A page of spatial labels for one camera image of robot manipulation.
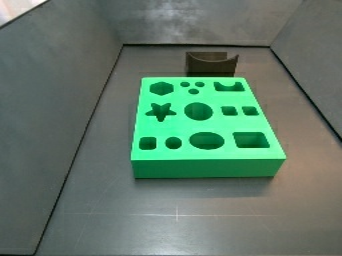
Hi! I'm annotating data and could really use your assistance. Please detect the green shape-sorting board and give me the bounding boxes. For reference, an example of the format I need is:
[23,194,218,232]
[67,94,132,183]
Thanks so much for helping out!
[131,77,286,178]

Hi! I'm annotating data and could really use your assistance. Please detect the dark curved block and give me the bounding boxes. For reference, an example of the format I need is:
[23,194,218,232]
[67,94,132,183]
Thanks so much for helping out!
[186,52,239,77]

